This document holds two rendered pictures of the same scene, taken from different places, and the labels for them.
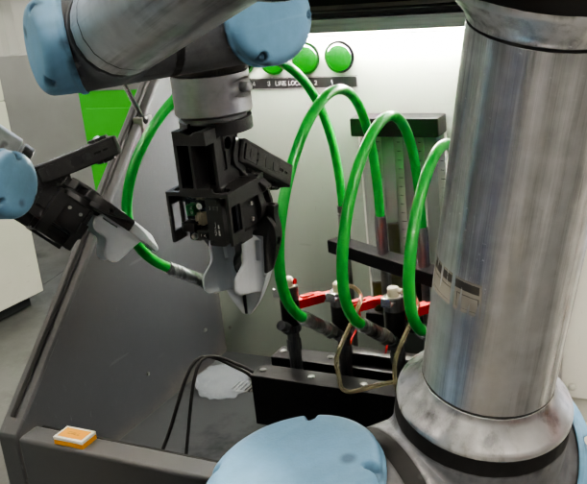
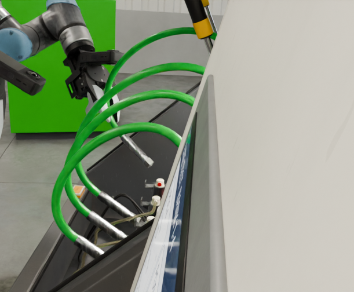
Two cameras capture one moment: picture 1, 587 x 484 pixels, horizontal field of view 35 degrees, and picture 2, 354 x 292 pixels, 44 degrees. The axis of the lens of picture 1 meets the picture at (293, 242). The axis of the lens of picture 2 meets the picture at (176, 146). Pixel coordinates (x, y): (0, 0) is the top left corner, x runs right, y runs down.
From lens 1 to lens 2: 115 cm
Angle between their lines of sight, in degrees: 59
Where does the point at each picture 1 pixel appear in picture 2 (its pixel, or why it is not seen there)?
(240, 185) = not seen: outside the picture
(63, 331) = (124, 149)
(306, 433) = not seen: outside the picture
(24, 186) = (10, 48)
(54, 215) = (72, 78)
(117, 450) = (69, 205)
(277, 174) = (12, 81)
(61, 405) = (111, 181)
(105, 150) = (105, 57)
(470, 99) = not seen: outside the picture
